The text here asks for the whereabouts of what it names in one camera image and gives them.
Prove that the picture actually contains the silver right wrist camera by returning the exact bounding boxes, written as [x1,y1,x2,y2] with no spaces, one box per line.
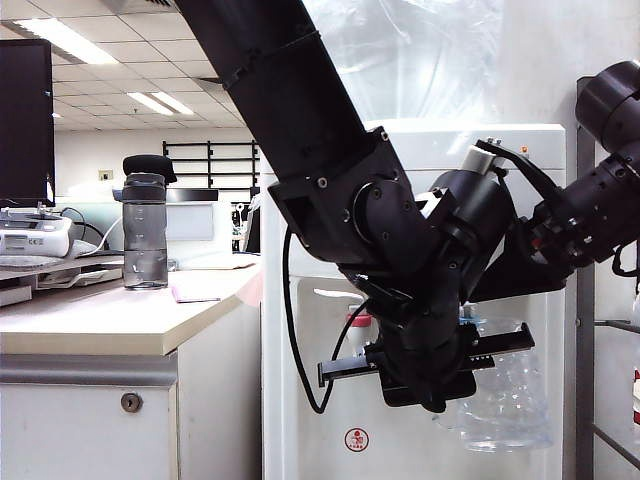
[459,144,506,177]

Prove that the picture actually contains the black computer monitor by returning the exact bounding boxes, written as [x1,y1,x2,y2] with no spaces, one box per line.
[0,38,55,206]

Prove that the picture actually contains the plastic-wrapped water jug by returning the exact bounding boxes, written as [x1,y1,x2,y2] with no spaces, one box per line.
[304,0,506,126]

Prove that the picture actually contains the white charging cable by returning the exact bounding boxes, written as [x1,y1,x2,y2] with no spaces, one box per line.
[92,217,125,251]

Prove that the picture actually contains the long ceiling light panel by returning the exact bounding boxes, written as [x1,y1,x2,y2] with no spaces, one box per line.
[17,18,120,65]

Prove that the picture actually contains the red-collared hot water tap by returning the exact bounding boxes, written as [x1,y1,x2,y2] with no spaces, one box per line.
[313,287,374,359]

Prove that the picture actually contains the white desk partition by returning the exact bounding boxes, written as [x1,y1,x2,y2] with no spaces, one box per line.
[164,200,234,270]

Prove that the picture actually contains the white water dispenser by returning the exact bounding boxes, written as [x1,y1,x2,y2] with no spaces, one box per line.
[259,123,567,480]

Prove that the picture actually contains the short ceiling light panel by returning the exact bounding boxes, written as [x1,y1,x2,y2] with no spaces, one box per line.
[125,91,174,116]
[150,91,194,115]

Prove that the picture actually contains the small black screen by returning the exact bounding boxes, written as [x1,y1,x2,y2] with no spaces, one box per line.
[166,188,220,203]

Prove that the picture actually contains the pink paper booklet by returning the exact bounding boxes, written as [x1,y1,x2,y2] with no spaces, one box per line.
[169,282,221,304]

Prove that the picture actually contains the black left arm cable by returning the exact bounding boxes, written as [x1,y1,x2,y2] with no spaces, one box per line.
[281,225,372,416]

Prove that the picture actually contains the dark metal shelf rack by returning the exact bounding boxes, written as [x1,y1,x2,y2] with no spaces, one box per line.
[574,74,640,480]

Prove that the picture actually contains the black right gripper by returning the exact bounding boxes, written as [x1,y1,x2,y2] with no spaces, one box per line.
[467,214,571,305]

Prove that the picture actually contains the white grey remote controller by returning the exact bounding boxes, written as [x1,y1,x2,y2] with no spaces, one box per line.
[0,202,74,257]

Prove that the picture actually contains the black right camera cable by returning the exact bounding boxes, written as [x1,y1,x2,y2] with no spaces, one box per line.
[474,139,561,206]

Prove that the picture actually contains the blue-collared cold water tap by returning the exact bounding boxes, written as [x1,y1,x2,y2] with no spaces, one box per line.
[458,302,485,329]

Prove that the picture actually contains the clear plastic mug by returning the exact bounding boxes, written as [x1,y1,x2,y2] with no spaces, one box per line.
[432,314,554,454]

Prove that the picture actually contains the dark grey sports bottle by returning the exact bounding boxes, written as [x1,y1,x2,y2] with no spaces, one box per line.
[112,172,170,290]

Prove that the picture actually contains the black wall shelf frame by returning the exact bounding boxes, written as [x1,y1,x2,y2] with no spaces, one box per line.
[161,139,261,190]

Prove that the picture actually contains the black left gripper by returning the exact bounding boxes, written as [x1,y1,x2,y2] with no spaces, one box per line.
[317,322,536,414]

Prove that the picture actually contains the black chair headrest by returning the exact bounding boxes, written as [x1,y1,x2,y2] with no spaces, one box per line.
[122,154,179,185]

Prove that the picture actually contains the white desk cabinet with lock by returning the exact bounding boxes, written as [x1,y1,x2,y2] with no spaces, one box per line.
[0,299,263,480]

